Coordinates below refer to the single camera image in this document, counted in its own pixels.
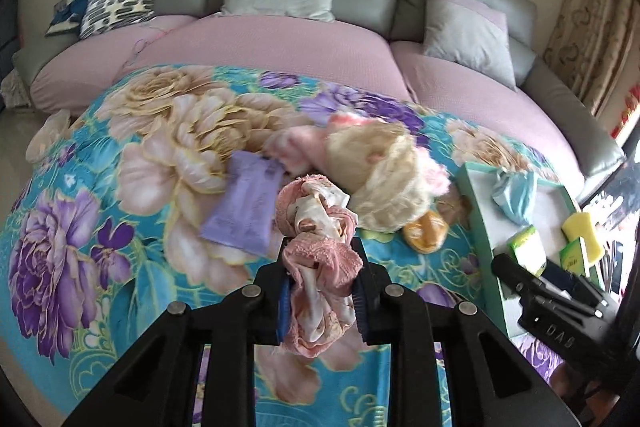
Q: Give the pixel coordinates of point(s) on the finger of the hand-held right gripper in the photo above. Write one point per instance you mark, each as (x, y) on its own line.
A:
(570, 289)
(520, 277)

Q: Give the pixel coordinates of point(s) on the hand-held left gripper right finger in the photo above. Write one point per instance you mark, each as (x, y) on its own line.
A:
(361, 307)

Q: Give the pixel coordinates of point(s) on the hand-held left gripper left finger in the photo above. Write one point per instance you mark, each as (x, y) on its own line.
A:
(283, 317)

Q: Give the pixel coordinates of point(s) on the green tissue packet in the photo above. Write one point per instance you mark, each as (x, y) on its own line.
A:
(525, 247)
(572, 259)

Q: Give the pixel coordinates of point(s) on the yellow sponge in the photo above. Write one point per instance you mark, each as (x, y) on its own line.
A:
(582, 227)

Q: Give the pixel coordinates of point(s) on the pink lace-trimmed cloth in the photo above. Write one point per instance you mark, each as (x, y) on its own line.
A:
(320, 252)

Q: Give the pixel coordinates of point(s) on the teal cardboard tray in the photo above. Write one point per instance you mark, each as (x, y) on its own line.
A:
(480, 207)

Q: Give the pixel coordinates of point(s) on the blue face mask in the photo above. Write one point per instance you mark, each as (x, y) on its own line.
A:
(515, 194)

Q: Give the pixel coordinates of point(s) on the orange packet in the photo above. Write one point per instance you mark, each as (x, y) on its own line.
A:
(425, 232)

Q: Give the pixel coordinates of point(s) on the purple packet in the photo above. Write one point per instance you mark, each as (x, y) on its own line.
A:
(245, 207)

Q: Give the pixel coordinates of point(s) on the cream lace cloth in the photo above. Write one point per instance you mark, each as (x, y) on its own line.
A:
(390, 187)

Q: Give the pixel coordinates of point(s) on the pink fluffy cloth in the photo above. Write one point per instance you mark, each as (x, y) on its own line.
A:
(300, 147)

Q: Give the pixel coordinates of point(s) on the black metal rack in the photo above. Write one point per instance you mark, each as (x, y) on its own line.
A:
(615, 227)

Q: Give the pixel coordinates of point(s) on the floral blue blanket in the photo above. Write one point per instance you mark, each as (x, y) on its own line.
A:
(125, 232)

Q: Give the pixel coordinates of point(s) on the red hanging decoration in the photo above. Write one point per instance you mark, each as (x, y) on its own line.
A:
(631, 104)

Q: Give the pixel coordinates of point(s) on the grey and purple pillow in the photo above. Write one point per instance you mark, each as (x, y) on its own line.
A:
(465, 32)

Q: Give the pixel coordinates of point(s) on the beige patterned curtain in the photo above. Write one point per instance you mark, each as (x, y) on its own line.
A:
(590, 32)

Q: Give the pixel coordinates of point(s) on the purple sofa cover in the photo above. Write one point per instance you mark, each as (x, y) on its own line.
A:
(280, 42)

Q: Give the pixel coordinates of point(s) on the black white patterned pillow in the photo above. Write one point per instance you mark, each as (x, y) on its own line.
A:
(117, 2)

